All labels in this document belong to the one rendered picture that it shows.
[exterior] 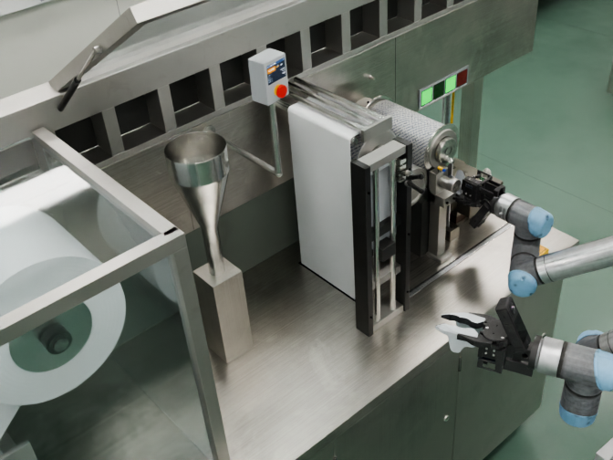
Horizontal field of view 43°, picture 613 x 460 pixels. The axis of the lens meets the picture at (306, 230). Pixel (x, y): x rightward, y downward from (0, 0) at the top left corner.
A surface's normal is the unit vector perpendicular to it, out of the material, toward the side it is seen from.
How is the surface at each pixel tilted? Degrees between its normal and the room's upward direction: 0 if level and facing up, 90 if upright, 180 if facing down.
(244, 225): 90
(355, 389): 0
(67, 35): 90
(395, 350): 0
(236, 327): 90
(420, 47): 90
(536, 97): 0
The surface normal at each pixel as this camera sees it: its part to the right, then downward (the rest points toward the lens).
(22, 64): 0.66, 0.42
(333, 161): -0.75, 0.44
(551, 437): -0.07, -0.80
